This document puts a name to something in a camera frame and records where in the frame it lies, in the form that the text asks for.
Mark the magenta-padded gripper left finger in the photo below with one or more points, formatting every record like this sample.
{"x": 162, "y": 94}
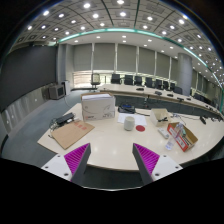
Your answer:
{"x": 77, "y": 159}

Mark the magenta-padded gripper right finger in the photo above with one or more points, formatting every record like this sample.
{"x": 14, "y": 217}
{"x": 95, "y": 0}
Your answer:
{"x": 146, "y": 159}

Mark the brown paper envelope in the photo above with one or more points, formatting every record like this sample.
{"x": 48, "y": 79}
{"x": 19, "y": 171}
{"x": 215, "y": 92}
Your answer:
{"x": 71, "y": 133}

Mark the white remote control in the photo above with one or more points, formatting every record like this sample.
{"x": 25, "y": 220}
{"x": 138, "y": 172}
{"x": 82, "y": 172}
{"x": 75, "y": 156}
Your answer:
{"x": 163, "y": 133}

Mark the flat round red coaster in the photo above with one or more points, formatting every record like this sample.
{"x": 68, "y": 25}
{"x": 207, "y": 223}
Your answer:
{"x": 140, "y": 128}

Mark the clear plastic drink bottle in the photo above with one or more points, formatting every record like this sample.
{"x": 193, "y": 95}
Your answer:
{"x": 172, "y": 140}

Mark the white cup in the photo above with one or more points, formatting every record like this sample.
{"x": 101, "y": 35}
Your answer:
{"x": 129, "y": 123}

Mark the white paper sheet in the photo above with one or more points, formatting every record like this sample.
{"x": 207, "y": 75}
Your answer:
{"x": 140, "y": 118}

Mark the black flat device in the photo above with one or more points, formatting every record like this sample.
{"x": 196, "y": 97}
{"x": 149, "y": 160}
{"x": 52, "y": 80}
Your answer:
{"x": 65, "y": 118}

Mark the small open cardboard box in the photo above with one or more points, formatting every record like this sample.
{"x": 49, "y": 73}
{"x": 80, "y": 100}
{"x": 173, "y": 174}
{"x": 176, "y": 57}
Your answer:
{"x": 156, "y": 117}

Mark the red and brown open box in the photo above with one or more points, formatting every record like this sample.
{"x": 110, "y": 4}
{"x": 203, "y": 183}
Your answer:
{"x": 188, "y": 138}

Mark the black and blue pouch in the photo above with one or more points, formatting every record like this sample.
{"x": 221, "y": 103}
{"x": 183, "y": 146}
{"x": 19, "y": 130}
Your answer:
{"x": 126, "y": 108}

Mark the white cardboard box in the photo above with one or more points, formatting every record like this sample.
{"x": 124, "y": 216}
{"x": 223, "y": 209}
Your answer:
{"x": 98, "y": 106}

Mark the long curved conference desk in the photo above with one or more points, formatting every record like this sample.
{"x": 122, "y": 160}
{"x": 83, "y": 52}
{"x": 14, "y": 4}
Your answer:
{"x": 133, "y": 90}

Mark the grey box monitor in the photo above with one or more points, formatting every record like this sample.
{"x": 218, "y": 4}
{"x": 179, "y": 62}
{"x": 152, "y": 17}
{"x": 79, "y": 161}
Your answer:
{"x": 56, "y": 91}

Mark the row of black office chairs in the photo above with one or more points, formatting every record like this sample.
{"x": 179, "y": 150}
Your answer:
{"x": 138, "y": 80}

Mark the single black office chair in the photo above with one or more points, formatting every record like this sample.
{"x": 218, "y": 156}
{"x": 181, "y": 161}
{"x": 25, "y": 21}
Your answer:
{"x": 95, "y": 79}

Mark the round ceiling lights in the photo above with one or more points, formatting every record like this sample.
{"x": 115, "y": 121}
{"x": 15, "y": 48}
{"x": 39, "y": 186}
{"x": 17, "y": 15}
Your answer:
{"x": 122, "y": 14}

